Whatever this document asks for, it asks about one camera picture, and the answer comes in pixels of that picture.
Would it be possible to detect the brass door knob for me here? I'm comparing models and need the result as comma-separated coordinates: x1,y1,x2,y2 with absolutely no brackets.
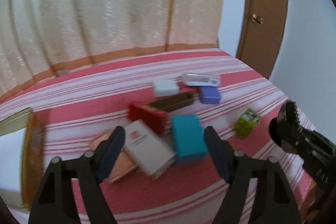
251,14,264,24

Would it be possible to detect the green football toy block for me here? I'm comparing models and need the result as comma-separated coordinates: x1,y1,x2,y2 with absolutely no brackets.
233,108,261,139

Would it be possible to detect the teal toy block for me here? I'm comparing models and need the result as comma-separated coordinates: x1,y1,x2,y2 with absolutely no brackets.
171,115,208,164

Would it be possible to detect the cream floral curtain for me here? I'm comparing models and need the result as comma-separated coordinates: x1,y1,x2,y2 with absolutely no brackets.
1,0,223,100

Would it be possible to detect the purple toy block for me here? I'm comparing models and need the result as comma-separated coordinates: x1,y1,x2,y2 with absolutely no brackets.
199,86,221,105

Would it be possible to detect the brown long box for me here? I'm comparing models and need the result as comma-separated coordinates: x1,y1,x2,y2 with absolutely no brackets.
148,92,194,113

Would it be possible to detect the gold metal tin tray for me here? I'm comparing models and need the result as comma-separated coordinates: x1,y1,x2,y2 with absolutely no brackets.
0,107,51,210

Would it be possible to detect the red toy block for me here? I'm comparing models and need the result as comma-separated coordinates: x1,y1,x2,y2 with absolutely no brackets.
128,102,169,136

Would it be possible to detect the copper pink box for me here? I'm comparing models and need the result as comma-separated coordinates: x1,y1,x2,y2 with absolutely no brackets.
89,131,138,183

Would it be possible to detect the clear plastic case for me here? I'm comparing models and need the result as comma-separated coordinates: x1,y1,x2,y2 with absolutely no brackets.
182,73,221,87

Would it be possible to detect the black toothed gear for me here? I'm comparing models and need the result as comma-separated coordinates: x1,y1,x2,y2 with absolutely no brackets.
268,100,301,154

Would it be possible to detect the white box red logo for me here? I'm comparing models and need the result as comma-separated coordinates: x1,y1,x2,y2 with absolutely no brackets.
124,120,176,179

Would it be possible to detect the white small block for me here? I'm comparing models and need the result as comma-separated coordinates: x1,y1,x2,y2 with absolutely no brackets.
152,79,179,97

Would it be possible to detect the brown wooden door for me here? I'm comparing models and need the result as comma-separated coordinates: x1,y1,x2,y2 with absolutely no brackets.
236,0,288,79

